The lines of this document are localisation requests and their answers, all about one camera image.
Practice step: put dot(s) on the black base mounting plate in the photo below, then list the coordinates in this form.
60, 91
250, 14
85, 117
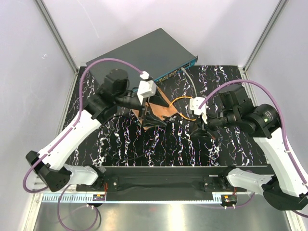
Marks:
157, 184

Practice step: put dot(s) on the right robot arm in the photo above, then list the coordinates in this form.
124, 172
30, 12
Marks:
229, 106

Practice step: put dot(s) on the aluminium frame rail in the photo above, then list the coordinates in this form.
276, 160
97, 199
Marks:
56, 34

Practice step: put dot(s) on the dark grey network switch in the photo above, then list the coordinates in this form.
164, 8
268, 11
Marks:
157, 53

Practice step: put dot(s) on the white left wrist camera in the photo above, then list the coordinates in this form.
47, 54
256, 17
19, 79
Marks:
147, 87

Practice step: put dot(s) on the wooden board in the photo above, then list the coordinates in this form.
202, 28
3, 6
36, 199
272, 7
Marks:
159, 112

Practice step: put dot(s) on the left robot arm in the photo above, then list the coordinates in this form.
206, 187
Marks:
49, 163

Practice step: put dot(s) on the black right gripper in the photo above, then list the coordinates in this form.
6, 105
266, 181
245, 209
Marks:
203, 128

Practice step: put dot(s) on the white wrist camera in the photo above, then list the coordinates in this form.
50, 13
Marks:
196, 106
147, 87

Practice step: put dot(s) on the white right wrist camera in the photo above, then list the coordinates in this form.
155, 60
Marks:
196, 106

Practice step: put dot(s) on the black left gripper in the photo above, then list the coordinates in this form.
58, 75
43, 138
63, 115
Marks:
149, 120

